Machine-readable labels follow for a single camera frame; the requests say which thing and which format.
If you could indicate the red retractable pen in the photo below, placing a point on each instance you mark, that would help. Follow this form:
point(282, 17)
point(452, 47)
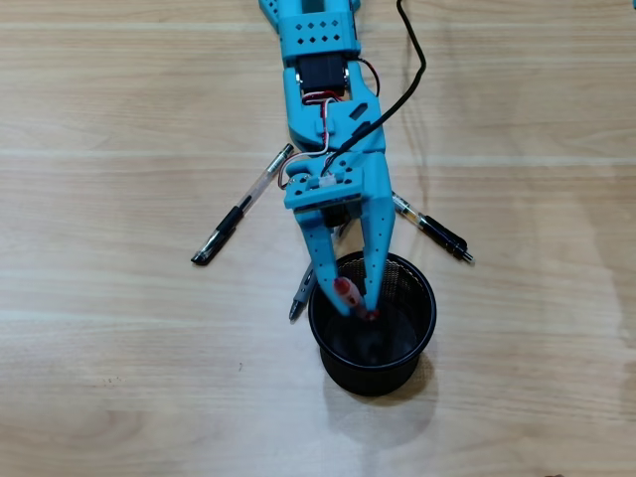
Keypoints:
point(348, 294)

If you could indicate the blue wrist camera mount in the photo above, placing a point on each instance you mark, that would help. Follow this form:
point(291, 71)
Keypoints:
point(308, 191)

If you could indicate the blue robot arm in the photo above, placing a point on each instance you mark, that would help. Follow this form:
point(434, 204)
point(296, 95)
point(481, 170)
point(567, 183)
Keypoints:
point(318, 35)

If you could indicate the black mesh pen holder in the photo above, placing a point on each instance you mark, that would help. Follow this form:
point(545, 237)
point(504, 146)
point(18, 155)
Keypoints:
point(377, 367)

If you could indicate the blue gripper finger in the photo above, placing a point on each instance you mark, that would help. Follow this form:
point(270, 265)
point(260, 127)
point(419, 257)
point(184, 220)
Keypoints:
point(320, 248)
point(378, 223)

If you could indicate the clear black capped pen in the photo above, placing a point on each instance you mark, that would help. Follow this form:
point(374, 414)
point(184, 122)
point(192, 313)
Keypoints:
point(233, 221)

